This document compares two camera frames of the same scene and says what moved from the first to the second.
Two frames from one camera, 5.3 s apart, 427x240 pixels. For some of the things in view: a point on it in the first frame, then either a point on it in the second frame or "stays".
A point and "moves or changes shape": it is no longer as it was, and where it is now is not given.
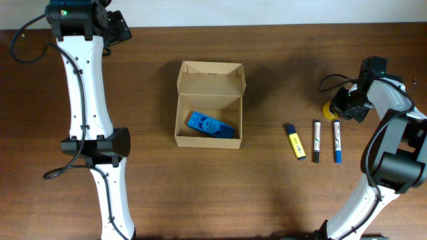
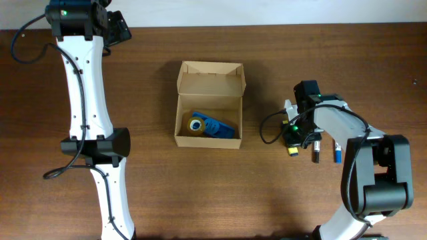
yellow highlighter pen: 295,142 moves or changes shape
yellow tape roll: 327,113 moves or changes shape
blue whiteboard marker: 337,141 stays
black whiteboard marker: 317,140 stays
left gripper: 121,31 stays
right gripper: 335,106 → 291,141
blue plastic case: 211,125 stays
